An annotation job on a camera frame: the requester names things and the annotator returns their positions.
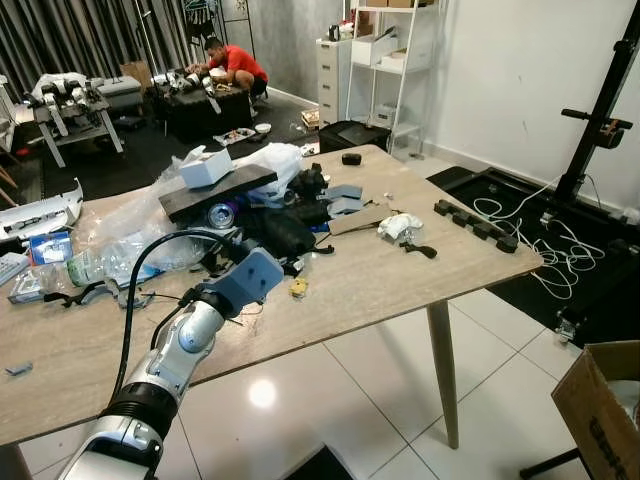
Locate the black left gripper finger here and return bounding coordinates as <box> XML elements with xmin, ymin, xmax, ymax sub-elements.
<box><xmin>286</xmin><ymin>224</ymin><xmax>333</xmax><ymax>265</ymax></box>
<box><xmin>260</xmin><ymin>205</ymin><xmax>303</xmax><ymax>237</ymax></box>

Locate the black floor bin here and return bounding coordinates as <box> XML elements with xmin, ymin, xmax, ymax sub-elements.
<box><xmin>317</xmin><ymin>120</ymin><xmax>392</xmax><ymax>155</ymax></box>

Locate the black bulky device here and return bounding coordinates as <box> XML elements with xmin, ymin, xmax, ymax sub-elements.
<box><xmin>289</xmin><ymin>162</ymin><xmax>332</xmax><ymax>202</ymax></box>

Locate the blue silver drink can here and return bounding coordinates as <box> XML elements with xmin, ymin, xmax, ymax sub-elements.
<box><xmin>206</xmin><ymin>201</ymin><xmax>239</xmax><ymax>230</ymax></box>

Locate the white plastic bag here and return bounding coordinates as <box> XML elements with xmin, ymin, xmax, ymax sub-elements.
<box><xmin>233</xmin><ymin>142</ymin><xmax>307</xmax><ymax>203</ymax></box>

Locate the brown cardboard strip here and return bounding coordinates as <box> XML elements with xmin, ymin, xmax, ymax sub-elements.
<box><xmin>326</xmin><ymin>204</ymin><xmax>394</xmax><ymax>238</ymax></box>

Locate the blue-grey plastic part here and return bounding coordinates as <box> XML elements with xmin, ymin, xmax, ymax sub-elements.
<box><xmin>321</xmin><ymin>183</ymin><xmax>367</xmax><ymax>217</ymax></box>

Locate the dark grey flat board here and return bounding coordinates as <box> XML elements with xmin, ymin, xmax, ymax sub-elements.
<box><xmin>158</xmin><ymin>164</ymin><xmax>280</xmax><ymax>224</ymax></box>

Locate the light wooden table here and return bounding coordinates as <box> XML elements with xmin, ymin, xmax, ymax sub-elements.
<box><xmin>0</xmin><ymin>143</ymin><xmax>546</xmax><ymax>480</ymax></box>

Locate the white tissue box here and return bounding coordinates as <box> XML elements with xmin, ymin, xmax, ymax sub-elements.
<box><xmin>178</xmin><ymin>146</ymin><xmax>236</xmax><ymax>190</ymax></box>

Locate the flat tray with small items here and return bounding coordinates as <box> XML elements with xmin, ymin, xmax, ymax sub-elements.
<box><xmin>212</xmin><ymin>126</ymin><xmax>259</xmax><ymax>147</ymax></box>

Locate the clear plastic bag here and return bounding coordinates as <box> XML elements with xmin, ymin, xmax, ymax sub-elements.
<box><xmin>72</xmin><ymin>172</ymin><xmax>246</xmax><ymax>283</ymax></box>

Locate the black low table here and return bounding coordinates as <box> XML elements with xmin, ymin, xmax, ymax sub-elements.
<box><xmin>149</xmin><ymin>78</ymin><xmax>257</xmax><ymax>142</ymax></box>

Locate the white drawer cabinet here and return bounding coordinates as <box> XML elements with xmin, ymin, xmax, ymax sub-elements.
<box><xmin>316</xmin><ymin>38</ymin><xmax>353</xmax><ymax>127</ymax></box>

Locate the person in red shirt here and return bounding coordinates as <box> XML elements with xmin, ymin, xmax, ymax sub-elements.
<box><xmin>188</xmin><ymin>37</ymin><xmax>271</xmax><ymax>101</ymax></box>

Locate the black block strip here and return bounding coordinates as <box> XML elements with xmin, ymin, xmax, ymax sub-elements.
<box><xmin>433</xmin><ymin>199</ymin><xmax>520</xmax><ymax>254</ymax></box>

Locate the clear plastic bottle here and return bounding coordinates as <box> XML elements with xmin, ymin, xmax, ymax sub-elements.
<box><xmin>64</xmin><ymin>246</ymin><xmax>133</xmax><ymax>289</ymax></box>

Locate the black curved tool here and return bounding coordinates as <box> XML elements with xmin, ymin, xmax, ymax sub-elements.
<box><xmin>44</xmin><ymin>279</ymin><xmax>153</xmax><ymax>310</ymax></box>

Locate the white metal shelf rack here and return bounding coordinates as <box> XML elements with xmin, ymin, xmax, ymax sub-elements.
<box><xmin>344</xmin><ymin>0</ymin><xmax>442</xmax><ymax>156</ymax></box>

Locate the grey storage case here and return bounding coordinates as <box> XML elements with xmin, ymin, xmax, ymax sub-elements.
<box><xmin>96</xmin><ymin>76</ymin><xmax>144</xmax><ymax>110</ymax></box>

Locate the small brown carton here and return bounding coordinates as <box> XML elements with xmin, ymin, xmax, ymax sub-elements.
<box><xmin>119</xmin><ymin>60</ymin><xmax>154</xmax><ymax>91</ymax></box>

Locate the blue printed packet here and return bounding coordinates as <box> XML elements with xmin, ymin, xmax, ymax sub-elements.
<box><xmin>27</xmin><ymin>230</ymin><xmax>75</xmax><ymax>267</ymax></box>

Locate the black robot foot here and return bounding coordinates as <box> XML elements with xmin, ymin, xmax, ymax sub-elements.
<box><xmin>284</xmin><ymin>444</ymin><xmax>354</xmax><ymax>480</ymax></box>

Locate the white curved plastic shell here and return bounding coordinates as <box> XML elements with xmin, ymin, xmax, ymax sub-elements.
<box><xmin>0</xmin><ymin>179</ymin><xmax>85</xmax><ymax>242</ymax></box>

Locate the grey workbench with robot parts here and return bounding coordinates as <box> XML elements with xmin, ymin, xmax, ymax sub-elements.
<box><xmin>28</xmin><ymin>71</ymin><xmax>127</xmax><ymax>168</ymax></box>

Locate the white keyboard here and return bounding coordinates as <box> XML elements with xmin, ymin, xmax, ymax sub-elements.
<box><xmin>0</xmin><ymin>251</ymin><xmax>32</xmax><ymax>287</ymax></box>

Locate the striped dark curtain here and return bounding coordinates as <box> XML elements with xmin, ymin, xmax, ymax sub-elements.
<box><xmin>0</xmin><ymin>0</ymin><xmax>251</xmax><ymax>98</ymax></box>

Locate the black floor mat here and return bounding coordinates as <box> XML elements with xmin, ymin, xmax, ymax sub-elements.
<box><xmin>425</xmin><ymin>165</ymin><xmax>640</xmax><ymax>348</ymax></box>

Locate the black upright stand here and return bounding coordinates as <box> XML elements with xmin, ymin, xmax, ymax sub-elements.
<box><xmin>520</xmin><ymin>10</ymin><xmax>640</xmax><ymax>233</ymax></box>

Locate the black metal floor bar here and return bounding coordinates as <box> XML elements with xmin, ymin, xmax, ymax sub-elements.
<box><xmin>517</xmin><ymin>447</ymin><xmax>582</xmax><ymax>480</ymax></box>

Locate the brown cardboard box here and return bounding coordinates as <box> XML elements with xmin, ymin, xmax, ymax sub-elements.
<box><xmin>551</xmin><ymin>340</ymin><xmax>640</xmax><ymax>480</ymax></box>

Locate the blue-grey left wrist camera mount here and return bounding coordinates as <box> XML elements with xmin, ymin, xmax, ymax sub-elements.
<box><xmin>205</xmin><ymin>247</ymin><xmax>286</xmax><ymax>313</ymax></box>

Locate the small black handle piece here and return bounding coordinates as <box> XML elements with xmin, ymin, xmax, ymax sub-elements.
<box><xmin>402</xmin><ymin>240</ymin><xmax>440</xmax><ymax>261</ymax></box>

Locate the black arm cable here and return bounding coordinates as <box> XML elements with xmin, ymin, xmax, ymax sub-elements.
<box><xmin>108</xmin><ymin>229</ymin><xmax>247</xmax><ymax>403</ymax></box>

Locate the white floor cable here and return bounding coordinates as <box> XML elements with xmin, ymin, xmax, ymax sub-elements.
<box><xmin>470</xmin><ymin>178</ymin><xmax>608</xmax><ymax>303</ymax></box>

